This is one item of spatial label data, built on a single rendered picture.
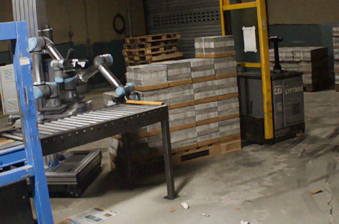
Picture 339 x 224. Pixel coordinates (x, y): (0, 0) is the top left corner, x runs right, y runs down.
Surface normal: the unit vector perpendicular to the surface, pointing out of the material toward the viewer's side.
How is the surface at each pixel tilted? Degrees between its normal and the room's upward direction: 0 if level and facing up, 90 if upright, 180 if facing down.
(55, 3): 90
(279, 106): 90
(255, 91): 90
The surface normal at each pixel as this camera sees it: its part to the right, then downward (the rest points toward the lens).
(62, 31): 0.74, 0.04
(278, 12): -0.66, 0.17
